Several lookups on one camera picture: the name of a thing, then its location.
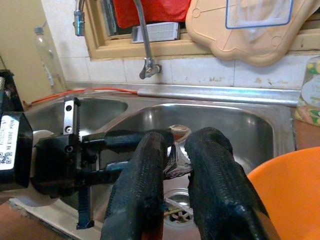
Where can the chrome sink faucet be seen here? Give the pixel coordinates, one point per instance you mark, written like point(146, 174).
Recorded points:
point(146, 45)

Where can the stainless steel double sink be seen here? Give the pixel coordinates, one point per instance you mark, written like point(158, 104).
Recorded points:
point(225, 120)

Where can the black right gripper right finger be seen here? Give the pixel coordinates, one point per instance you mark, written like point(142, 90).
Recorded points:
point(215, 180)

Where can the silver water tap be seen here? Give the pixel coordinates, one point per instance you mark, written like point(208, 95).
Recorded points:
point(78, 22)

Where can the soap dispenser bottle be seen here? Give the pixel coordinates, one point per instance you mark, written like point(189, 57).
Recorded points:
point(310, 95)

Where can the red cloth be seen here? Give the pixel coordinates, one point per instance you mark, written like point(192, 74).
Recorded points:
point(155, 12)

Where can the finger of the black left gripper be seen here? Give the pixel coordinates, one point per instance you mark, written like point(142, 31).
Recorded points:
point(120, 140)
point(112, 172)

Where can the round sink drain strainer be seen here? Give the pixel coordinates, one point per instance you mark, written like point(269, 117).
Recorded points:
point(180, 207)

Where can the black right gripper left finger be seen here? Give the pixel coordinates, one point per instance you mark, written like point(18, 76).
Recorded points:
point(140, 187)

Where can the white ribbed filter box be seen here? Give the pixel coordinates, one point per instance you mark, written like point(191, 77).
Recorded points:
point(160, 32)

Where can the beige window frame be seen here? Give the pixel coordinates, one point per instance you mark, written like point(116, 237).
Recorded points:
point(120, 51)

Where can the orange plastic plate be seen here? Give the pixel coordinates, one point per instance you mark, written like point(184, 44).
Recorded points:
point(292, 190)

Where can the beige plastic cutting board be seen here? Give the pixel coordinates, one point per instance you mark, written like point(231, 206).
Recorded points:
point(250, 42)

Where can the clear plastic bottle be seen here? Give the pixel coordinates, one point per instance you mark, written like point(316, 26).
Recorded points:
point(47, 57)

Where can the clear blue-edged plastic bag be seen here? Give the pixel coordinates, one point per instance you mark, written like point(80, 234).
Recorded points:
point(257, 12)

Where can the metal spoon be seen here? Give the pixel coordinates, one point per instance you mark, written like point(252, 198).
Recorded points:
point(178, 165)

